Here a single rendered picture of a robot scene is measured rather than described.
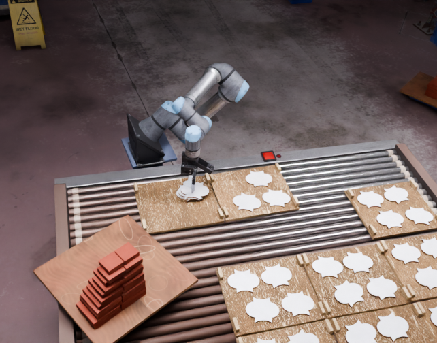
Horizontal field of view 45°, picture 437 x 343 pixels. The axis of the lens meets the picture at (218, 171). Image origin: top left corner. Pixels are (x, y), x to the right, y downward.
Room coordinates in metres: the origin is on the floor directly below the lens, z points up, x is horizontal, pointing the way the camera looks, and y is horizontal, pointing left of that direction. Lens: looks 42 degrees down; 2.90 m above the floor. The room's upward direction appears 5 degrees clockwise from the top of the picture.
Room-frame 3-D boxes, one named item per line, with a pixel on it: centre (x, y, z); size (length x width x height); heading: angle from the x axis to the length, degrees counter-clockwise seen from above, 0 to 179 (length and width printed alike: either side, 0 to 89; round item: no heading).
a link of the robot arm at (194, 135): (1.96, 0.14, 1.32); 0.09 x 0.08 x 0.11; 161
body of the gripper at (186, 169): (1.96, 0.14, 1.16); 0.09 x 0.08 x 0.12; 88
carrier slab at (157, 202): (1.90, 0.20, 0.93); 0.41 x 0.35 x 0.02; 109
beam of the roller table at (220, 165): (2.29, -0.12, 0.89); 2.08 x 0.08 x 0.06; 108
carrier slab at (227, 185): (2.03, -0.19, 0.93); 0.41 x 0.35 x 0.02; 109
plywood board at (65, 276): (1.33, 0.40, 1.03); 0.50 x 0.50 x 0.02; 47
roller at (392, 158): (2.17, -0.16, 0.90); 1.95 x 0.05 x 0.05; 108
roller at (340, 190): (1.98, -0.22, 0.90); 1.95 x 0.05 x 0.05; 108
